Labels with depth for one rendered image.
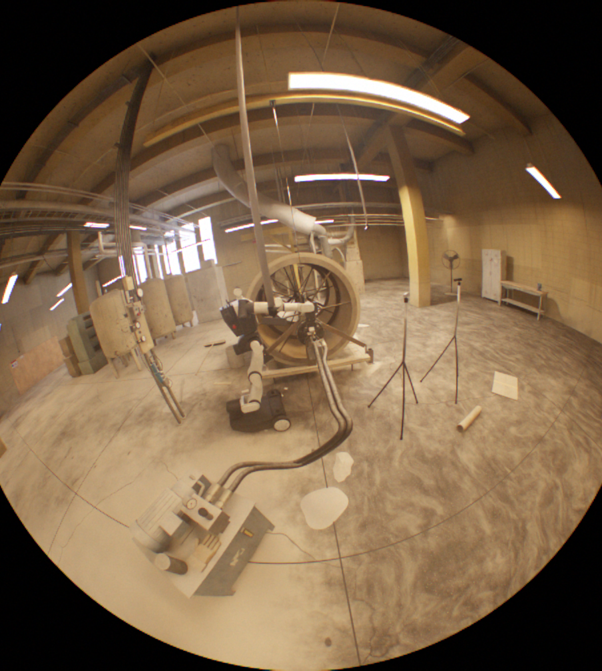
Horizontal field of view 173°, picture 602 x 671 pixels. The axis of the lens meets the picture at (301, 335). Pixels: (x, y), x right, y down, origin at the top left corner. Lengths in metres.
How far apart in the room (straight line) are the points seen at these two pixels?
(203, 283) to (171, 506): 7.91
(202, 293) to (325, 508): 8.07
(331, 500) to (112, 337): 5.34
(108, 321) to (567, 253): 12.68
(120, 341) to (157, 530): 4.82
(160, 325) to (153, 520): 6.62
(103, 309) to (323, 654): 6.14
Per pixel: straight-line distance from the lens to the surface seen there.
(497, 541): 1.98
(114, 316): 5.50
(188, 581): 1.30
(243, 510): 1.24
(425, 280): 6.47
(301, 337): 1.99
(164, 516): 1.20
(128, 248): 2.73
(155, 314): 7.27
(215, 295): 8.27
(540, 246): 8.60
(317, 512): 1.68
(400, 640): 1.78
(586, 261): 8.18
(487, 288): 8.68
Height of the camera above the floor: 1.62
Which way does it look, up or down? 21 degrees down
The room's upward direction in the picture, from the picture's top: 9 degrees counter-clockwise
